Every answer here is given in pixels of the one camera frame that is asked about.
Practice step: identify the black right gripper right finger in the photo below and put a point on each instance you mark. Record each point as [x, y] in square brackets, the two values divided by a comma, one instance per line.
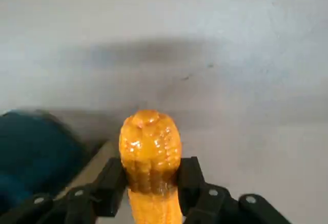
[192, 180]

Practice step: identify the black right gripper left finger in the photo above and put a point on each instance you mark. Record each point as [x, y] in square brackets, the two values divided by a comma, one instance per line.
[107, 183]

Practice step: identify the orange corn cob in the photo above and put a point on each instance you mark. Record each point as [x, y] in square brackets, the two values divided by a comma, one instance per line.
[151, 142]

